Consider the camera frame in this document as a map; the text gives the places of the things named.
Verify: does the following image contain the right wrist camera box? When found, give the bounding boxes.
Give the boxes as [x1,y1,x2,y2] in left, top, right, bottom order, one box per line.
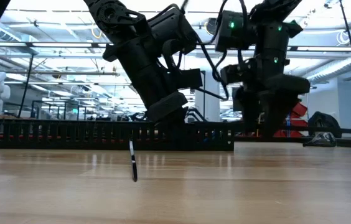
[220,60,259,85]

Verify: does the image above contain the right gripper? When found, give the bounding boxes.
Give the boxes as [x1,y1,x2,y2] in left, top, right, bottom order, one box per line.
[240,73,311,139]

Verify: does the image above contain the black cable duct cover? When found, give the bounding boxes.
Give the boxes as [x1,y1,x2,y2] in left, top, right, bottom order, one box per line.
[0,119,237,126]

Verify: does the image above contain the clear safety glasses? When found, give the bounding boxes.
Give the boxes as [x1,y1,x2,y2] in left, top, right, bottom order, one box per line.
[302,130,339,148]

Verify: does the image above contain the red bin shelf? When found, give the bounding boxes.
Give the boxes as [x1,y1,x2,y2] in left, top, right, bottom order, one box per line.
[273,101,309,138]

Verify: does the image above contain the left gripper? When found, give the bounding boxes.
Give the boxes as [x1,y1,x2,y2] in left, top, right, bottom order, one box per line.
[145,91,192,151]

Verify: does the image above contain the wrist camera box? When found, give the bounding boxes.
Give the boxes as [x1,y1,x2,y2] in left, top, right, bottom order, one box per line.
[220,60,259,85]
[177,68,204,90]

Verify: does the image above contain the black zip tie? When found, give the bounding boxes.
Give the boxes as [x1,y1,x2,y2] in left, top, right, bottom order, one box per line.
[128,138,139,183]

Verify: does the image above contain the black slotted cable duct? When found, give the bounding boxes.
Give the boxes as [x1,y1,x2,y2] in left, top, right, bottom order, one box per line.
[0,119,236,152]

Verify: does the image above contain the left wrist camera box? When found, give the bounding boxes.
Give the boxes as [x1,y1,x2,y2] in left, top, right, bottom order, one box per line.
[177,68,204,90]

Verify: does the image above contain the black bag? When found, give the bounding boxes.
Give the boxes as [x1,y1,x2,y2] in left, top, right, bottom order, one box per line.
[307,111,344,138]

